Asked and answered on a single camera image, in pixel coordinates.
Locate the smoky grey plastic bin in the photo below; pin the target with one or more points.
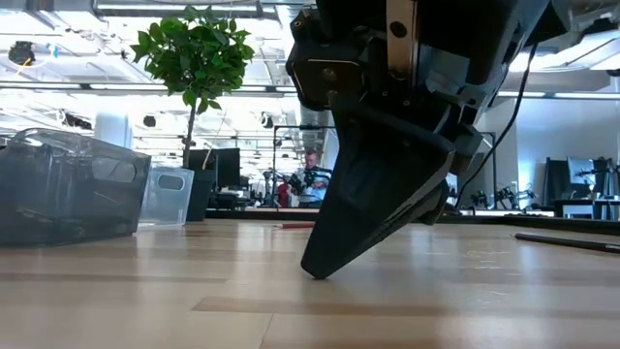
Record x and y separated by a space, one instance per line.
72 194

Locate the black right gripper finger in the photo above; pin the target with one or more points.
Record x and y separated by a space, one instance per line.
378 194
436 215

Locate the small dark computer monitor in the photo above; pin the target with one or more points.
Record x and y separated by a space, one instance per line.
225 167

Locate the small green leafy tree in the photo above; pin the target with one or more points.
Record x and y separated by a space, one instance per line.
194 53

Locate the red pencil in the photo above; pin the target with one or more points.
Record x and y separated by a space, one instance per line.
296 225

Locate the black gantry frame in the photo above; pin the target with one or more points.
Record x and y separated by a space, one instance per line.
274 169
494 184

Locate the person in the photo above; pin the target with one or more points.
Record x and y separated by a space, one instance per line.
310 189

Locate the clear plastic bin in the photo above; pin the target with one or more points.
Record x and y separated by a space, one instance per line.
167 203

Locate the black pen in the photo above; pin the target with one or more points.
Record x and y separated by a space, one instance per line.
567 242

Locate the black aluminium table frame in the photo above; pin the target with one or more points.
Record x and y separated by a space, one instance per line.
557 224

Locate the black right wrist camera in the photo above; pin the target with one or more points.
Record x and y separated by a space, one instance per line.
324 72

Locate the black robot arms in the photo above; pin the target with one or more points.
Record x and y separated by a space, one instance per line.
295 181

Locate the white column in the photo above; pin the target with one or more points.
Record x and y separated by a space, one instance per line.
114 126

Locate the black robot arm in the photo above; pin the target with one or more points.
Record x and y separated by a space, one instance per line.
504 194

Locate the black panel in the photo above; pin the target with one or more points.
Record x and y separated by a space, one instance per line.
556 179

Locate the white desk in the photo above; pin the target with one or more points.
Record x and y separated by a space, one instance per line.
576 211

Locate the grey monitor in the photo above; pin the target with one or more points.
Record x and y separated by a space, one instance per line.
581 169

